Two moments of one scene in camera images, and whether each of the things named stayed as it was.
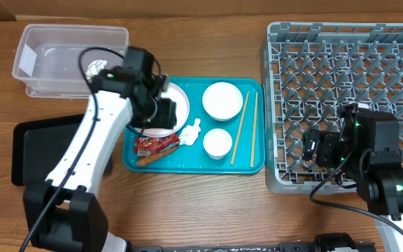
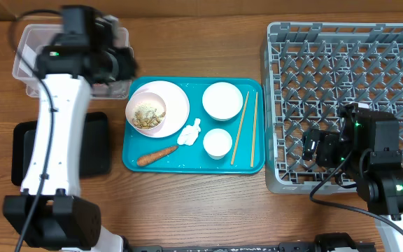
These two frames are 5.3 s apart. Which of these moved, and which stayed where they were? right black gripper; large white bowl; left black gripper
Moved: left black gripper
Stayed: large white bowl; right black gripper
